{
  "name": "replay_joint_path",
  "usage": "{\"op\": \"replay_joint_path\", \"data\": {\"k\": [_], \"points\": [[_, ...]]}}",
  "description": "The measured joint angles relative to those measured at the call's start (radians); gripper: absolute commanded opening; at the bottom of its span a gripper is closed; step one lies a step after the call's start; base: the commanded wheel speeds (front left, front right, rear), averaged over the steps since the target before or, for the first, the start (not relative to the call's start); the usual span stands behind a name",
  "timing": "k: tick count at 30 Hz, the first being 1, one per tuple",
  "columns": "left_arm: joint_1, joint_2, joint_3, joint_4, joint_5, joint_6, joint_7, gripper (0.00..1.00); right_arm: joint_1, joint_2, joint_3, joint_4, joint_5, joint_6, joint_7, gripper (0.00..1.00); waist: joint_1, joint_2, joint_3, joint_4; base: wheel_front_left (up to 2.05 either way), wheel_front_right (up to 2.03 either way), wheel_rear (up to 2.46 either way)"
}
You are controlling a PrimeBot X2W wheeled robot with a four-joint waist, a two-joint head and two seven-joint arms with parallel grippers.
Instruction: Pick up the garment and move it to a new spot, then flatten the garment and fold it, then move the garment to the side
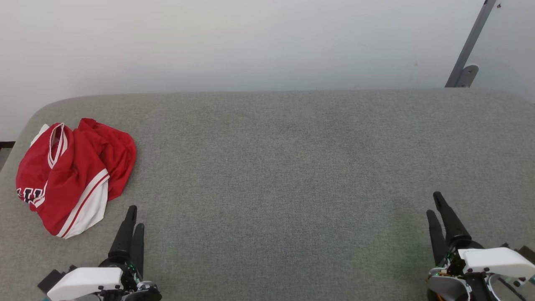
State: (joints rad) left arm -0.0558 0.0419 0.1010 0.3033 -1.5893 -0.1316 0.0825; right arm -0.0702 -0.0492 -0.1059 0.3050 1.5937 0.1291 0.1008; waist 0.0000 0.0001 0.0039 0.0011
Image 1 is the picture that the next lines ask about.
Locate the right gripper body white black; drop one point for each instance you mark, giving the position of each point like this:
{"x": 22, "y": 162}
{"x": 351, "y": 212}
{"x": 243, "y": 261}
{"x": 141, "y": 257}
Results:
{"x": 493, "y": 261}

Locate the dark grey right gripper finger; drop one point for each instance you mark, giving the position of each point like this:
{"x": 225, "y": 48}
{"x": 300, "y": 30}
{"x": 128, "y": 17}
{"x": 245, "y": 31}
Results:
{"x": 437, "y": 240}
{"x": 452, "y": 225}

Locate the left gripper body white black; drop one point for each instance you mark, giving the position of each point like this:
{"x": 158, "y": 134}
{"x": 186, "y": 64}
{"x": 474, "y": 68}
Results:
{"x": 87, "y": 282}

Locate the red white jersey shirt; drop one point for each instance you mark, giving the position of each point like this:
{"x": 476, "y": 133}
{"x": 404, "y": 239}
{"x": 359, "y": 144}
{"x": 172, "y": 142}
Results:
{"x": 73, "y": 175}

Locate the grey metal foot bracket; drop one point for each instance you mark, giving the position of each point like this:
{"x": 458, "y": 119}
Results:
{"x": 469, "y": 75}

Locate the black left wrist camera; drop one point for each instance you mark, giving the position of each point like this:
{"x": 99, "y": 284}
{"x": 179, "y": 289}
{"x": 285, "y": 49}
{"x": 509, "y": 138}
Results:
{"x": 50, "y": 281}

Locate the grey metal bar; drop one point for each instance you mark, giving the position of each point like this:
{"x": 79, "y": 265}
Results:
{"x": 470, "y": 42}

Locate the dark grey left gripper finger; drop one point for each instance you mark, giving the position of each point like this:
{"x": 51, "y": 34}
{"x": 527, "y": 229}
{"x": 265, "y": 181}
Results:
{"x": 123, "y": 238}
{"x": 138, "y": 246}

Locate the grey fabric sofa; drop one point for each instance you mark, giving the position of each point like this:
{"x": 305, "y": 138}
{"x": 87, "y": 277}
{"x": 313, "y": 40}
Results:
{"x": 267, "y": 167}

